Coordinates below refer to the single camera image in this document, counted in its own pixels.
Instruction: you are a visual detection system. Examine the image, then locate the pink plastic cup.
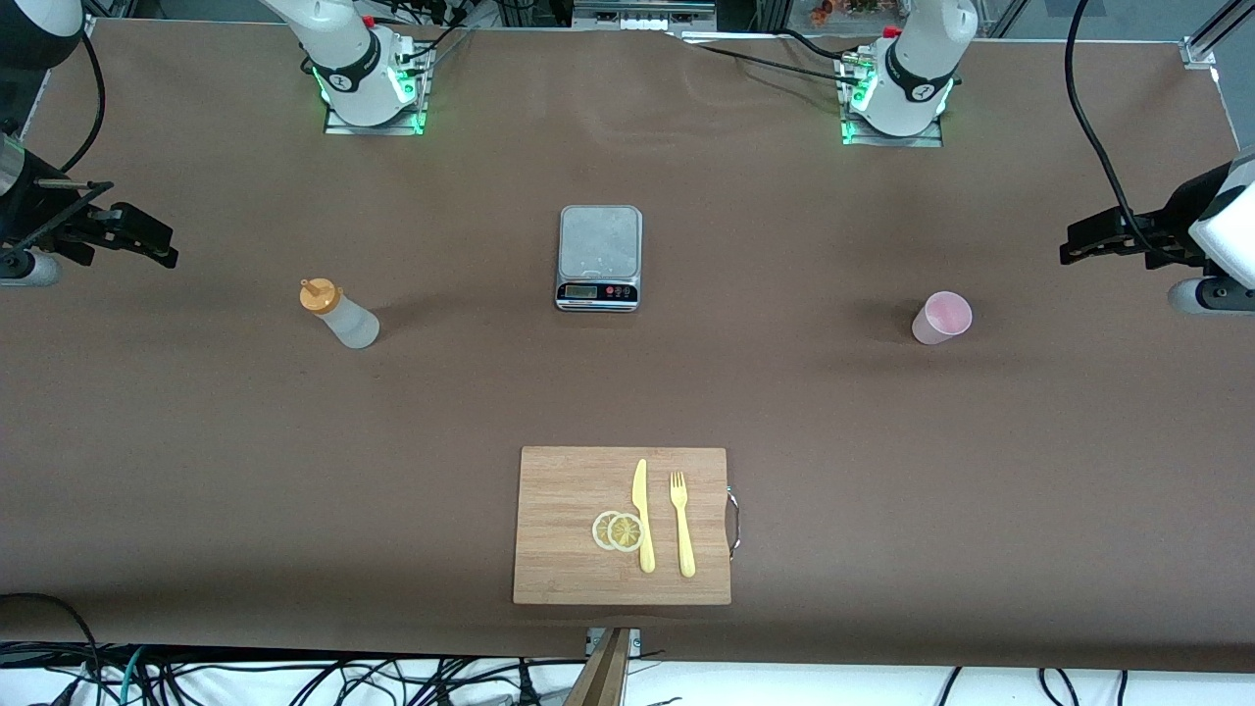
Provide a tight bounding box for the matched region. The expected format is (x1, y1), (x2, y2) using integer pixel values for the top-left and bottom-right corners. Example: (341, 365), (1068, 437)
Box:
(911, 291), (974, 346)

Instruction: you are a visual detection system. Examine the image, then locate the translucent sauce bottle orange cap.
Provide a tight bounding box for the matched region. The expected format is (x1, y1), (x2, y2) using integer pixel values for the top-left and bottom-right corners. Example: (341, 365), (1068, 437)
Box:
(299, 277), (381, 350)

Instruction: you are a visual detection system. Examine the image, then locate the silver kitchen scale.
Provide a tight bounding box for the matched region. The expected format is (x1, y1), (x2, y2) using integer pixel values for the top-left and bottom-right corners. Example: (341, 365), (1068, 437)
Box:
(555, 204), (644, 313)

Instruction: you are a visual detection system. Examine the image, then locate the grey power strip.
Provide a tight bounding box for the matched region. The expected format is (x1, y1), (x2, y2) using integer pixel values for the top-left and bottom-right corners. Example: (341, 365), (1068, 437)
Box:
(574, 0), (717, 32)

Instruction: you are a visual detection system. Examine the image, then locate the yellow plastic fork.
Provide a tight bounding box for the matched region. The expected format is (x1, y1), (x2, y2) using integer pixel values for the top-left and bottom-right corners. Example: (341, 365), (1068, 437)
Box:
(669, 471), (697, 579)

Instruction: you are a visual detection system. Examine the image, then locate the wooden cutting board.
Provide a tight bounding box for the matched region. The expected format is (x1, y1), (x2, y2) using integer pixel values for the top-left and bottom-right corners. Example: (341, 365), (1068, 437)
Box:
(512, 446), (732, 606)

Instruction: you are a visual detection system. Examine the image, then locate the yellow plastic knife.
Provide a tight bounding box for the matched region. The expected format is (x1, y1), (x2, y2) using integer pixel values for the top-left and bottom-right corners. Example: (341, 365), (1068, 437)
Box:
(631, 458), (657, 575)

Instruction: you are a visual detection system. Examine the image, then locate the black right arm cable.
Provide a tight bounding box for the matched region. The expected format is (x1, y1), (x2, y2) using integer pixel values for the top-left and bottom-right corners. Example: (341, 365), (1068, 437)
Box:
(59, 29), (106, 174)

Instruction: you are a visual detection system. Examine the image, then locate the aluminium frame corner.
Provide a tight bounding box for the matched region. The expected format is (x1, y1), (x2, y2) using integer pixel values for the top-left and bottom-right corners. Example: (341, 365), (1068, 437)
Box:
(1181, 0), (1255, 70)

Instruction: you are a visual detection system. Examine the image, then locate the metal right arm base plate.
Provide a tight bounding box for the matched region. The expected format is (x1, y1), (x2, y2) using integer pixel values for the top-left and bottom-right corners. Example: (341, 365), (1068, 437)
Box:
(324, 44), (429, 136)

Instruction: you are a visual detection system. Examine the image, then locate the short black table cable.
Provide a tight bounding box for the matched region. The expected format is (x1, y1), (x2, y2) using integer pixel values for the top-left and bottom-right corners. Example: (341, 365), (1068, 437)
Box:
(779, 27), (864, 62)

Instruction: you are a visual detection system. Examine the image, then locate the long black table cable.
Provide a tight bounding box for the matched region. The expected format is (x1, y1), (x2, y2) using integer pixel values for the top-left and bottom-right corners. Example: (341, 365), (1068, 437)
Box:
(677, 37), (864, 84)

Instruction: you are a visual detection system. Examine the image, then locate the black looped floor cable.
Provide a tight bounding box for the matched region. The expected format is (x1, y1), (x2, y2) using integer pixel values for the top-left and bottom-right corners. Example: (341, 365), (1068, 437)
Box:
(0, 592), (104, 706)

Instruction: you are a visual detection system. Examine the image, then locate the teal floor cable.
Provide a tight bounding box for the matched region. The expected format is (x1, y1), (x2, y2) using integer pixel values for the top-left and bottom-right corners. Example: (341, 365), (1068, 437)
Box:
(116, 645), (150, 706)

